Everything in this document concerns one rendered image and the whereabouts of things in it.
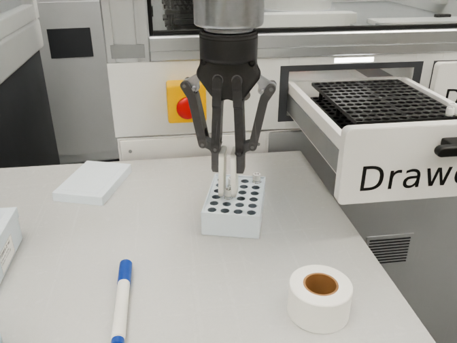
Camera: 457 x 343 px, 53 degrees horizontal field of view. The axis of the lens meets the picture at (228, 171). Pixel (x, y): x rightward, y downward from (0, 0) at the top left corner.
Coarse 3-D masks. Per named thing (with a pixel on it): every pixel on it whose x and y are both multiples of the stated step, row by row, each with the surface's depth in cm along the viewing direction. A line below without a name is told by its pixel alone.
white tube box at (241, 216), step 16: (240, 176) 75; (208, 192) 70; (240, 192) 71; (256, 192) 71; (208, 208) 66; (224, 208) 66; (240, 208) 66; (256, 208) 66; (208, 224) 65; (224, 224) 65; (240, 224) 64; (256, 224) 64
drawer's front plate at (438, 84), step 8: (440, 64) 90; (448, 64) 90; (456, 64) 90; (440, 72) 90; (448, 72) 91; (456, 72) 91; (432, 80) 92; (440, 80) 91; (448, 80) 92; (456, 80) 92; (432, 88) 93; (440, 88) 92; (448, 88) 92; (456, 88) 93; (448, 96) 93; (456, 96) 93
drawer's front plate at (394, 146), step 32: (352, 128) 58; (384, 128) 58; (416, 128) 59; (448, 128) 59; (352, 160) 59; (384, 160) 60; (416, 160) 61; (448, 160) 61; (352, 192) 62; (384, 192) 62; (416, 192) 63; (448, 192) 64
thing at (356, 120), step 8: (352, 120) 69; (360, 120) 69; (368, 120) 68; (376, 120) 68; (384, 120) 68; (392, 120) 69; (400, 120) 69; (408, 120) 69; (416, 120) 69; (424, 120) 69
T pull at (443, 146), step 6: (444, 138) 59; (450, 138) 59; (456, 138) 59; (444, 144) 59; (450, 144) 57; (456, 144) 57; (438, 150) 57; (444, 150) 56; (450, 150) 57; (456, 150) 57; (438, 156) 57; (444, 156) 57; (450, 156) 57; (456, 156) 57
